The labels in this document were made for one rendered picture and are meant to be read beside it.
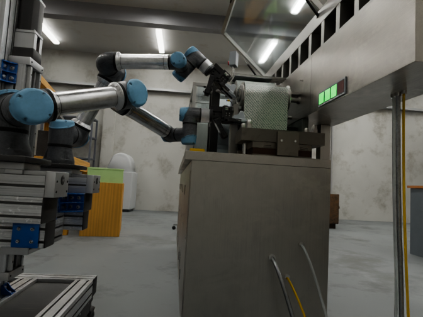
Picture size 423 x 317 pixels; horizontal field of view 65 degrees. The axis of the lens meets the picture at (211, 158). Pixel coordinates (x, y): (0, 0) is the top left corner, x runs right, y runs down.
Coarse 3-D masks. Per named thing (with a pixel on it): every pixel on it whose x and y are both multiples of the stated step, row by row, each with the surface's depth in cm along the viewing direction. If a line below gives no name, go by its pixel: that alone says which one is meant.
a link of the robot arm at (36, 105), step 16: (16, 96) 105; (32, 96) 107; (48, 96) 110; (64, 96) 118; (80, 96) 122; (96, 96) 127; (112, 96) 132; (128, 96) 135; (144, 96) 141; (16, 112) 105; (32, 112) 107; (48, 112) 110; (64, 112) 119; (80, 112) 125
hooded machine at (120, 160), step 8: (112, 160) 801; (120, 160) 802; (128, 160) 802; (112, 168) 800; (120, 168) 800; (128, 168) 801; (128, 176) 795; (136, 176) 839; (128, 184) 793; (136, 184) 845; (128, 192) 792; (136, 192) 850; (128, 200) 790; (128, 208) 789
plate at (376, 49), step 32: (384, 0) 112; (416, 0) 97; (352, 32) 131; (384, 32) 111; (416, 32) 96; (320, 64) 160; (352, 64) 130; (384, 64) 110; (416, 64) 97; (352, 96) 134; (384, 96) 131; (416, 96) 129
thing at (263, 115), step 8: (248, 104) 175; (256, 104) 176; (264, 104) 176; (272, 104) 177; (280, 104) 177; (248, 112) 175; (256, 112) 175; (264, 112) 176; (272, 112) 176; (280, 112) 177; (256, 120) 175; (264, 120) 176; (272, 120) 176; (280, 120) 177; (264, 128) 175; (272, 128) 176; (280, 128) 176
